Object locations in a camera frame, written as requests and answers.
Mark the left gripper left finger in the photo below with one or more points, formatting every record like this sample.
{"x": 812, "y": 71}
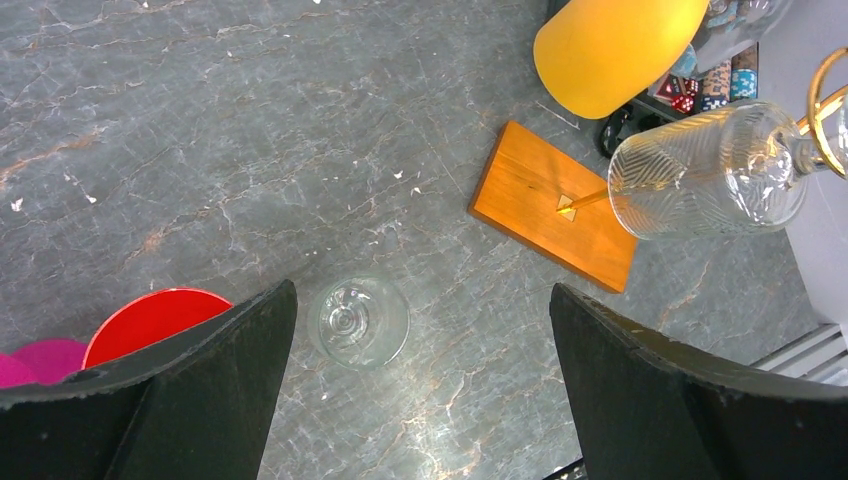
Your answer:
{"x": 197, "y": 405}

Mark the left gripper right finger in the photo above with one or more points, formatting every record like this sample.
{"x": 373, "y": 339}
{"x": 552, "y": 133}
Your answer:
{"x": 646, "y": 406}

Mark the red wine glass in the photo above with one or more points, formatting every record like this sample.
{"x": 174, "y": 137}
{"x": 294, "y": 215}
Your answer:
{"x": 150, "y": 319}

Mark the pink wine glass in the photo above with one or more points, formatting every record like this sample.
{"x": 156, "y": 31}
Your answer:
{"x": 44, "y": 362}

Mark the clear textured glass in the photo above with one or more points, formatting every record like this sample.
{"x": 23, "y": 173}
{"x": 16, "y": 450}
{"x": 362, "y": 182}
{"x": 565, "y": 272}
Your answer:
{"x": 361, "y": 322}

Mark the gold wire glass rack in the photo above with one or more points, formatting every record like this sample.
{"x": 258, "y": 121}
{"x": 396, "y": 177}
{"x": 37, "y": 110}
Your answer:
{"x": 553, "y": 204}

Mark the yellow wine glass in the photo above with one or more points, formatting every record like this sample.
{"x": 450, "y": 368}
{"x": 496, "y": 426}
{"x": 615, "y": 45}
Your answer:
{"x": 593, "y": 56}

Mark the black poker chip case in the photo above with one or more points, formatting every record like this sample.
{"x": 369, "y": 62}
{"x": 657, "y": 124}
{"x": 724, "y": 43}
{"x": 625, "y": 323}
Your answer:
{"x": 674, "y": 98}

